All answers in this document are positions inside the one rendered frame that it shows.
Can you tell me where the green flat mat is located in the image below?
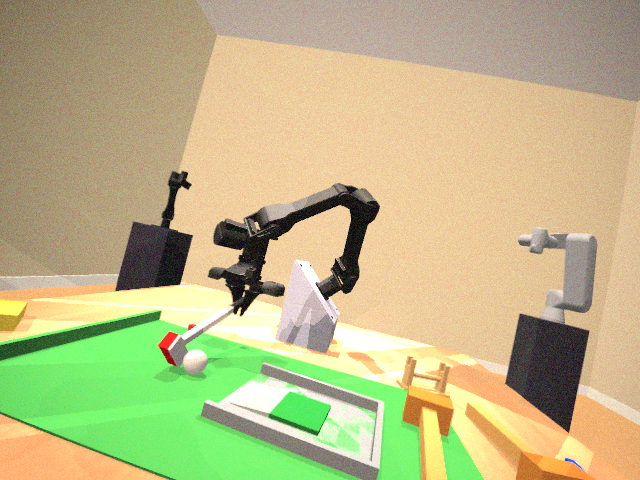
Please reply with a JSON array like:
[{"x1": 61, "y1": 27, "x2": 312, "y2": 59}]
[{"x1": 0, "y1": 320, "x2": 421, "y2": 480}]

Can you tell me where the white ball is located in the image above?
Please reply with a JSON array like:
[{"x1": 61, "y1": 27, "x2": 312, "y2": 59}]
[{"x1": 183, "y1": 350, "x2": 208, "y2": 374}]

